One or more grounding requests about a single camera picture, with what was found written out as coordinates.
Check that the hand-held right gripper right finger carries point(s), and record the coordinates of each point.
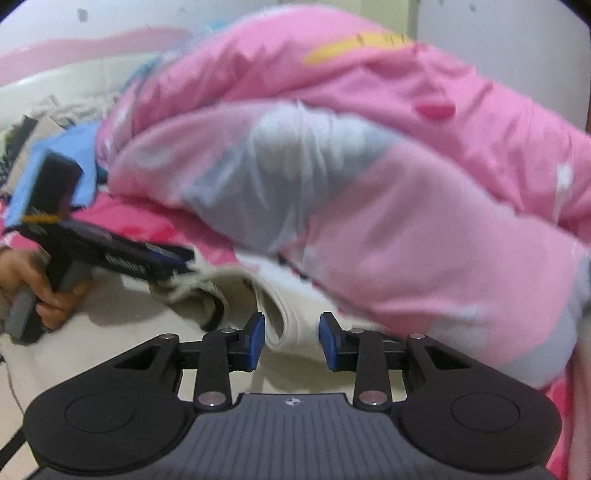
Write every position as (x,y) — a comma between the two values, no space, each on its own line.
(328,344)

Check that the blue folded cloth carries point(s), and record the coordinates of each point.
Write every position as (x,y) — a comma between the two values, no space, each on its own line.
(78,143)

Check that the pink printed quilt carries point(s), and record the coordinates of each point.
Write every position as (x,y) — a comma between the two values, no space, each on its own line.
(369,184)

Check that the person's left hand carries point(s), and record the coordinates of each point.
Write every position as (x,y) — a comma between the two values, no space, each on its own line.
(57,307)

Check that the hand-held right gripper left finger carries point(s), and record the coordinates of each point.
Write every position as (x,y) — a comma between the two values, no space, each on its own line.
(256,344)

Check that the pink floral fleece blanket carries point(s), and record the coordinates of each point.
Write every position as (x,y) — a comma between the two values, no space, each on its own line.
(138,221)

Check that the dark green cloth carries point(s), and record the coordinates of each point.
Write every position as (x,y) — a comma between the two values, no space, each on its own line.
(18,134)

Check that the beige zip jacket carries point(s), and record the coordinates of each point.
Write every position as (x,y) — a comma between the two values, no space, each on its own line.
(138,314)

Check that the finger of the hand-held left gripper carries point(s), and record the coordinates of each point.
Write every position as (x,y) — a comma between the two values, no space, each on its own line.
(168,272)
(168,254)

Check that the pink padded headboard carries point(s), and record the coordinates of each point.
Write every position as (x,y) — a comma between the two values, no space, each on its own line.
(69,50)

